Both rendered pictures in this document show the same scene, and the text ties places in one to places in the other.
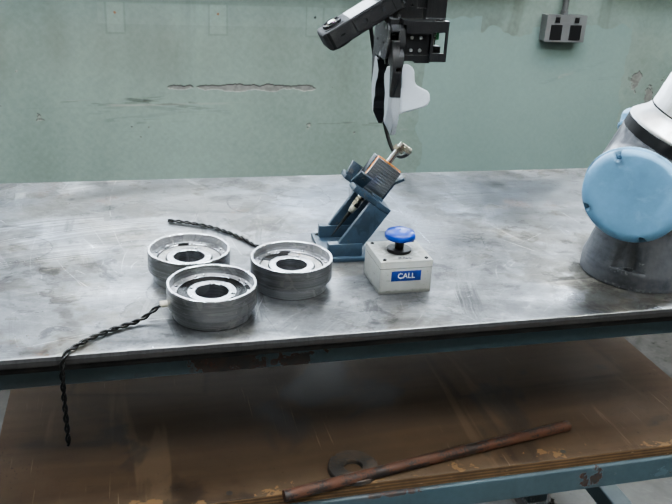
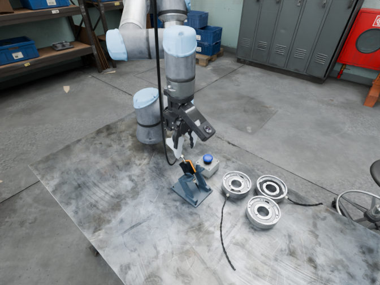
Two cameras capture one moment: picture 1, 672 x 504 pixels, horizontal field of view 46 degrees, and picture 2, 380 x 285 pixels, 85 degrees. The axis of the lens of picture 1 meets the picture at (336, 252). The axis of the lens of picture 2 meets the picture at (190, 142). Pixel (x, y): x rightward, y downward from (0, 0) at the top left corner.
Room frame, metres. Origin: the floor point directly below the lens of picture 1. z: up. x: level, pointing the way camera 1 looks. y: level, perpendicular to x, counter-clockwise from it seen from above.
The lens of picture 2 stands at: (1.34, 0.36, 1.45)
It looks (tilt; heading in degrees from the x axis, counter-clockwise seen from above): 40 degrees down; 235
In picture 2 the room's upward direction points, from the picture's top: straight up
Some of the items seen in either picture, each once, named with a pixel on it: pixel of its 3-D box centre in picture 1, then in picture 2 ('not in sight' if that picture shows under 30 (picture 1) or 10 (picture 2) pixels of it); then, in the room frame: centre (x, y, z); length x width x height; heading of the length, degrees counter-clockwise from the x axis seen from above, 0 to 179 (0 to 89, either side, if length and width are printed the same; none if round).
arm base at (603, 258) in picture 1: (641, 238); (150, 126); (1.03, -0.43, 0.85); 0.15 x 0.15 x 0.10
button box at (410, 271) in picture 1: (401, 264); (206, 164); (0.95, -0.09, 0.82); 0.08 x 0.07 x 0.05; 105
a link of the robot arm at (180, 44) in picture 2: not in sight; (180, 54); (1.06, -0.08, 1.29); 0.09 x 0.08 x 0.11; 62
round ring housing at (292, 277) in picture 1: (291, 270); (236, 185); (0.92, 0.06, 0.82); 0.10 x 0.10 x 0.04
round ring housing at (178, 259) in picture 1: (189, 262); (262, 212); (0.93, 0.19, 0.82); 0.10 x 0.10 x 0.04
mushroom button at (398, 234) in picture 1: (399, 246); (207, 160); (0.95, -0.08, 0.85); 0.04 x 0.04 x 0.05
